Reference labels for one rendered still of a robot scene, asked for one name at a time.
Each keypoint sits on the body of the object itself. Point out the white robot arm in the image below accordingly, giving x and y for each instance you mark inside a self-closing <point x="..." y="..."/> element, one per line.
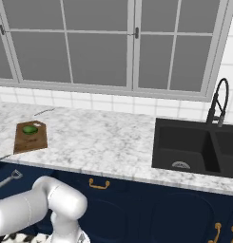
<point x="23" y="209"/>

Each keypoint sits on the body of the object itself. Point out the green avocado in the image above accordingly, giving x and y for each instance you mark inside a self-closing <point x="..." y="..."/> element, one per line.
<point x="29" y="129"/>

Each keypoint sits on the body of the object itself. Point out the wooden cutting board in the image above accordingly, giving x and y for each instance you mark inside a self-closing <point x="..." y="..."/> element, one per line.
<point x="30" y="140"/>

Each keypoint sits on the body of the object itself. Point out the navy drawer front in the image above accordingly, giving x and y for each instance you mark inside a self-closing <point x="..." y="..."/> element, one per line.
<point x="127" y="186"/>

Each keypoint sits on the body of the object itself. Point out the black double sink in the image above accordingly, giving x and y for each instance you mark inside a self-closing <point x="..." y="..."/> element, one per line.
<point x="184" y="145"/>

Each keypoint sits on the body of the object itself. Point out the grey kitchen knife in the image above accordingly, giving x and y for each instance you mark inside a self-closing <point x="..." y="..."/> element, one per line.
<point x="44" y="111"/>

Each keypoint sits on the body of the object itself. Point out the grey framed window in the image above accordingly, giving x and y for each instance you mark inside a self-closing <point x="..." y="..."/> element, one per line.
<point x="99" y="44"/>

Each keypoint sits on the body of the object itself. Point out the dark window latch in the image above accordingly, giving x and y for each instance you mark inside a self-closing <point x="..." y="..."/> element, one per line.
<point x="2" y="30"/>
<point x="136" y="32"/>

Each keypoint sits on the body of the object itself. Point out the navy cupboard door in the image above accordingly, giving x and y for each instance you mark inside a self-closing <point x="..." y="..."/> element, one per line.
<point x="114" y="218"/>
<point x="181" y="218"/>

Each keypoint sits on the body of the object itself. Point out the navy open drawer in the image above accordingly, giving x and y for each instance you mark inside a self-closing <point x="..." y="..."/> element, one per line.
<point x="29" y="175"/>

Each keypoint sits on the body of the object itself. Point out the black spring tap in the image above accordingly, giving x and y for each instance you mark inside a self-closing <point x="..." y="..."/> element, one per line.
<point x="220" y="104"/>

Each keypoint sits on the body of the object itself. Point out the grey metal peeler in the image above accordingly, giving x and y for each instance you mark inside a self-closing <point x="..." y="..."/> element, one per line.
<point x="8" y="179"/>

